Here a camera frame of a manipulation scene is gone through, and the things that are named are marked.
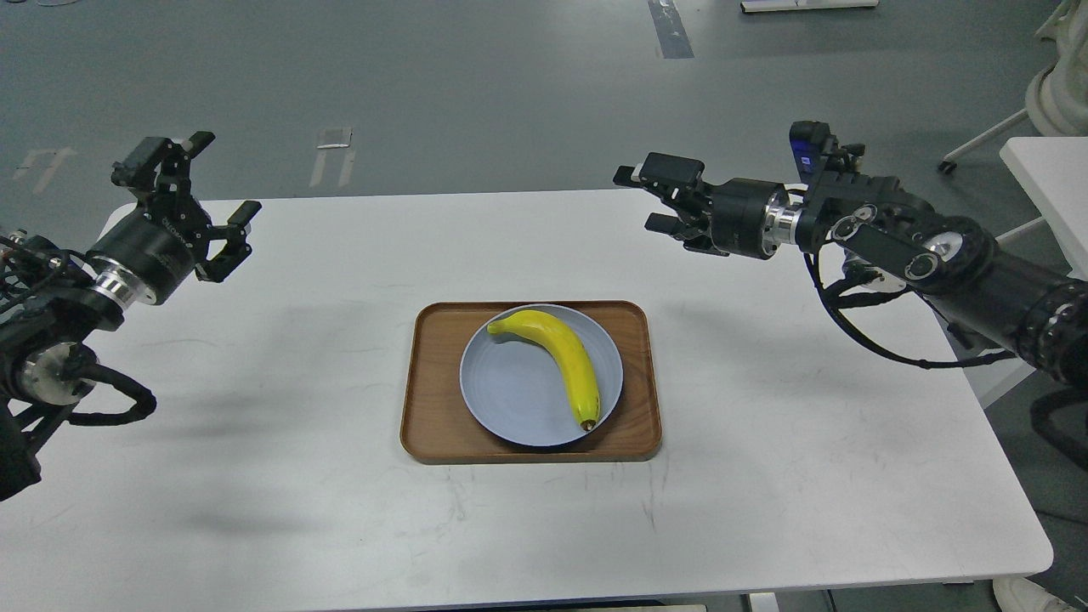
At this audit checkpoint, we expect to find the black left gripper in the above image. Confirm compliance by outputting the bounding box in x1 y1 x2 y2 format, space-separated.
88 131 262 305

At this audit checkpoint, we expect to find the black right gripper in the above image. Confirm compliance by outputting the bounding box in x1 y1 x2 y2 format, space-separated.
613 152 781 259

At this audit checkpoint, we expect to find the yellow banana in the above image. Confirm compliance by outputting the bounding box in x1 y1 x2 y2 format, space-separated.
484 309 601 433

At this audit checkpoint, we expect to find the light blue plate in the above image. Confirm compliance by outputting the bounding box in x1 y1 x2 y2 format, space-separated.
459 303 623 448

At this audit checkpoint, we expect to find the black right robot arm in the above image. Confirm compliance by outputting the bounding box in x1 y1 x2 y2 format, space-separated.
613 121 1085 388

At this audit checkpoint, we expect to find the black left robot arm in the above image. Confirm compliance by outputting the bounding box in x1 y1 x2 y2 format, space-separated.
1 131 261 500

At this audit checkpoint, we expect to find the brown wooden tray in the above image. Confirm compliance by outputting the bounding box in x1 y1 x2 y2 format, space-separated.
400 301 663 464

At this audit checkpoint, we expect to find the white side table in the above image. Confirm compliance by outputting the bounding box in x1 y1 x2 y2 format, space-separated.
1000 136 1087 280

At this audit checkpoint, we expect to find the white chair base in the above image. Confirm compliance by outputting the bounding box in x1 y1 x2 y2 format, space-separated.
938 1 1087 175

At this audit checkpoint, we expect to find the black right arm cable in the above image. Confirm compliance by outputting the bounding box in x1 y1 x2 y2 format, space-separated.
814 250 1017 370

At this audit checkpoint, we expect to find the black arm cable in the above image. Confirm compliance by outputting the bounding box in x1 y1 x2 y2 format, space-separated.
814 250 1017 370
64 364 158 427

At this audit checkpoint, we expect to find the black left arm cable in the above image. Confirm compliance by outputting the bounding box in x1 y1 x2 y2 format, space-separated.
64 364 158 427

